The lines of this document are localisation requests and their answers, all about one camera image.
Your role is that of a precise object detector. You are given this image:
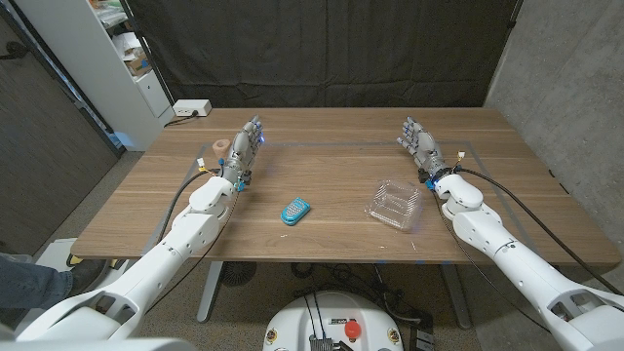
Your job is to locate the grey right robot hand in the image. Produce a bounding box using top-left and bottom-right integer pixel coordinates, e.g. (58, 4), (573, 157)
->
(396, 115), (452, 189)

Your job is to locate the cardboard box with blue tape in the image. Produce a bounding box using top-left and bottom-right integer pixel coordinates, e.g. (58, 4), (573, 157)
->
(124, 51), (152, 77)

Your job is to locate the black curtain backdrop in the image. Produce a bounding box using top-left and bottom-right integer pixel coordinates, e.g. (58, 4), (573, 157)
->
(125, 0), (519, 109)

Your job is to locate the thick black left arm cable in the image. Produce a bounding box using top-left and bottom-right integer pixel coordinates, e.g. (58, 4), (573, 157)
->
(155, 168), (223, 245)

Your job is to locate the black shoe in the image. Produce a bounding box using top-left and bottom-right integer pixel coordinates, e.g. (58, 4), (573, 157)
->
(67, 258), (108, 298)

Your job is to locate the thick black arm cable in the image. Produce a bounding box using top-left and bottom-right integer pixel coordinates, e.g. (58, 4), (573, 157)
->
(155, 168), (223, 245)
(456, 167), (624, 297)

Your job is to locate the black box on floor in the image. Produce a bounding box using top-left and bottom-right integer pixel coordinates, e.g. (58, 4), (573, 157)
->
(408, 311), (436, 351)

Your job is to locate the clear plastic clamshell container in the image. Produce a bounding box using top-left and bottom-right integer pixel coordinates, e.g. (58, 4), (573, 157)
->
(364, 178), (424, 232)

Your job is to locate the person's leg in jeans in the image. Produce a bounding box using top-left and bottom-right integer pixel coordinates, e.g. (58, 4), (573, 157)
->
(0, 253), (74, 311)

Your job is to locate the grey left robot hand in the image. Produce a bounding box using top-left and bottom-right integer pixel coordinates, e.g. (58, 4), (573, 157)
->
(221, 115), (266, 192)

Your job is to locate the black round fan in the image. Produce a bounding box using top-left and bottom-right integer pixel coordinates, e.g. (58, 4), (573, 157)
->
(219, 261), (257, 288)

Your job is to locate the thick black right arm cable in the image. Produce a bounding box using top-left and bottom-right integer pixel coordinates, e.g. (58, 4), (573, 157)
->
(456, 167), (624, 297)

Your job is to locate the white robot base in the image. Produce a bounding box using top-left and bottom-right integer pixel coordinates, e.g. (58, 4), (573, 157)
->
(262, 291), (405, 351)

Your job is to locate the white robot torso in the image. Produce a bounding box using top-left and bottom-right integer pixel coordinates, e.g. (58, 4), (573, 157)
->
(0, 338), (196, 351)

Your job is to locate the white power strip box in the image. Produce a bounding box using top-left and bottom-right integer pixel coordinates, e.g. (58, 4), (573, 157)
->
(173, 98), (214, 118)

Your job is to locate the grey table leg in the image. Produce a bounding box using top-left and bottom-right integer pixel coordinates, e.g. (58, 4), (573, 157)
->
(441, 262), (473, 331)
(196, 261), (224, 324)

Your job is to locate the teal toy phone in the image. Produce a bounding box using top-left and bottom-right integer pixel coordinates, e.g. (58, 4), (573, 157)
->
(280, 197), (312, 227)

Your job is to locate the white shelf cabinet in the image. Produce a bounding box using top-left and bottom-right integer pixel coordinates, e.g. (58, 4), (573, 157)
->
(14, 0), (176, 152)

